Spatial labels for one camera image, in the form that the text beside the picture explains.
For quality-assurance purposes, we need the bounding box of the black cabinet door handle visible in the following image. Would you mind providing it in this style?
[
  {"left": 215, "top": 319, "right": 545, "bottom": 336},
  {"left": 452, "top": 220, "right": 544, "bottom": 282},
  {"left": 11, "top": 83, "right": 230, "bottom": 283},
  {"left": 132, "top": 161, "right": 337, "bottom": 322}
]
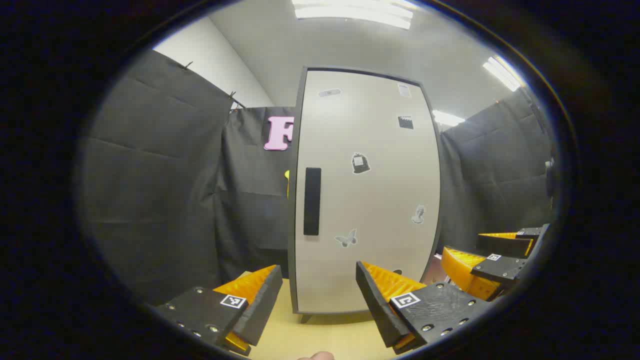
[{"left": 303, "top": 167, "right": 322, "bottom": 237}]

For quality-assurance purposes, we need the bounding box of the ceiling light panel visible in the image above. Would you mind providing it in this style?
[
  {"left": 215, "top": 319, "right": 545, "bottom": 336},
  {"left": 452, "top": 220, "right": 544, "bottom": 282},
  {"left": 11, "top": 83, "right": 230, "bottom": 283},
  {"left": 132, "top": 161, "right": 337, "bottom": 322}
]
[
  {"left": 292, "top": 0, "right": 417, "bottom": 30},
  {"left": 482, "top": 55, "right": 527, "bottom": 92},
  {"left": 432, "top": 109, "right": 466, "bottom": 127}
]

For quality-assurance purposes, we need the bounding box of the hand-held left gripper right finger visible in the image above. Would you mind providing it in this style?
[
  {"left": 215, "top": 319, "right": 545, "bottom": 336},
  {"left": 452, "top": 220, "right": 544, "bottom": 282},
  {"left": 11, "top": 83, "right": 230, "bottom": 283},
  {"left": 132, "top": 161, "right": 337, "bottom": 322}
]
[{"left": 355, "top": 260, "right": 493, "bottom": 356}]

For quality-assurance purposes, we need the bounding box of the beige cabinet door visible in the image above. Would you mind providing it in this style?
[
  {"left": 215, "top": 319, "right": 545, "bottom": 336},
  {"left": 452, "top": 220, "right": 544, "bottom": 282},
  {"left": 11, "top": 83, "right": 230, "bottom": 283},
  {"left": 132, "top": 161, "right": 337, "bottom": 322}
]
[{"left": 294, "top": 69, "right": 442, "bottom": 315}]

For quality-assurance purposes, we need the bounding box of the black backdrop cloth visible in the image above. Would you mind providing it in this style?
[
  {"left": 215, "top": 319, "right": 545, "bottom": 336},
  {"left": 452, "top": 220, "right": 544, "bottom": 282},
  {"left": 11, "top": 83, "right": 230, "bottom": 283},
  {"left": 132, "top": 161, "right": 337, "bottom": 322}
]
[{"left": 77, "top": 49, "right": 557, "bottom": 306}]

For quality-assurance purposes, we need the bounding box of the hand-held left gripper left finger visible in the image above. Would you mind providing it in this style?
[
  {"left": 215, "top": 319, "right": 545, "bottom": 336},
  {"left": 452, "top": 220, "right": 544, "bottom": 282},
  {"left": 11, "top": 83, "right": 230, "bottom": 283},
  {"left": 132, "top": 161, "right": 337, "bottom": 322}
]
[{"left": 150, "top": 264, "right": 284, "bottom": 357}]

